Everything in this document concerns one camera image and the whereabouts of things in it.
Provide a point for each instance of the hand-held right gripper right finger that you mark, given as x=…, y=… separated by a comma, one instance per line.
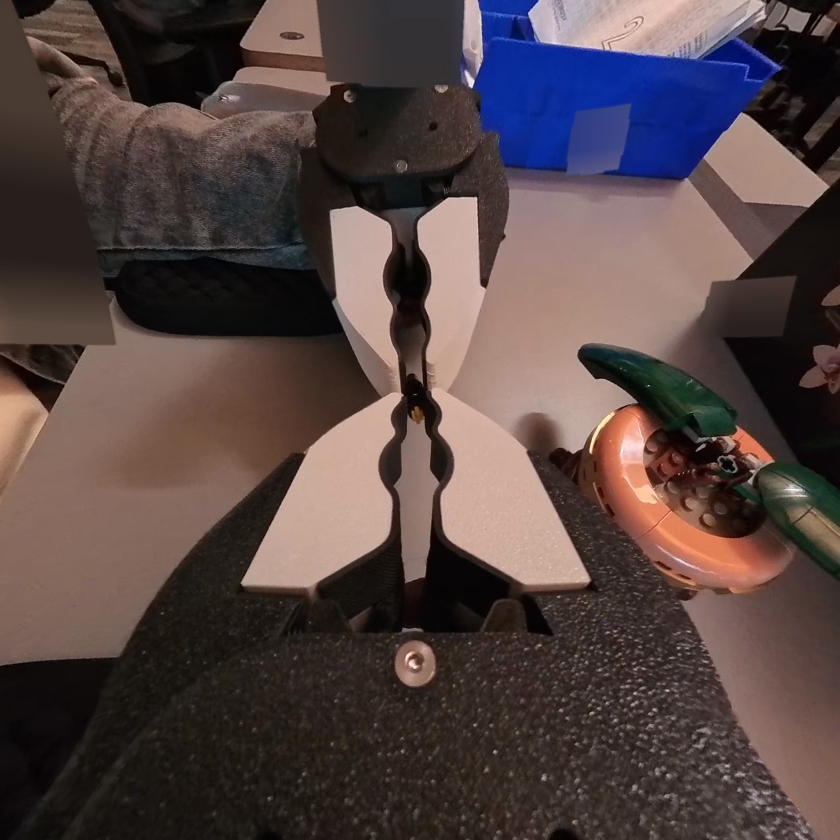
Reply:
x=512, y=518

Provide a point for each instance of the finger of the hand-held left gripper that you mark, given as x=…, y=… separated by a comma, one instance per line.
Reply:
x=358, y=275
x=456, y=275

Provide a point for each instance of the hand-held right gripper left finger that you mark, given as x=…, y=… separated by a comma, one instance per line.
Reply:
x=334, y=518

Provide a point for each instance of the black lego link piece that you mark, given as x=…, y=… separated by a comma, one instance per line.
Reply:
x=413, y=387

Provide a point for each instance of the lego flower pot model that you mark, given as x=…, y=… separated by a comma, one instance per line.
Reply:
x=630, y=499

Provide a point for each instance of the rounded green lego leaf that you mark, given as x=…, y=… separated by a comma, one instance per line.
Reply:
x=800, y=505

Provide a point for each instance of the orchid print lego box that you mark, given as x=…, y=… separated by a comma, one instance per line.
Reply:
x=814, y=433

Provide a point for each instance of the person's beige trousers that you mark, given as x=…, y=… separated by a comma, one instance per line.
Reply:
x=16, y=439

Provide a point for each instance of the person's grey denim jacket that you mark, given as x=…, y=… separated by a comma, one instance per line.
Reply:
x=39, y=367

